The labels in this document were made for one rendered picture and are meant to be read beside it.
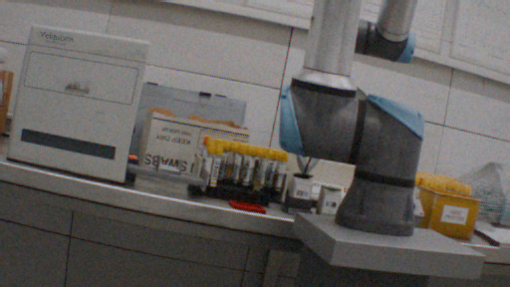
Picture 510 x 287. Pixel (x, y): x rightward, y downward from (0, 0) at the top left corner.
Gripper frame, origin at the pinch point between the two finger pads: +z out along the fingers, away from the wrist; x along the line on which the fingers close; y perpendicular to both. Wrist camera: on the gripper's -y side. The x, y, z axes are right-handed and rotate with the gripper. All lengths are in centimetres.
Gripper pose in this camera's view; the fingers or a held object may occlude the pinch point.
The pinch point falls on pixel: (306, 168)
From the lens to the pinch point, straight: 192.2
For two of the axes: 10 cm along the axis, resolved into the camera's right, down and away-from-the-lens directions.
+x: -9.7, -1.8, -1.6
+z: -1.9, 9.8, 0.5
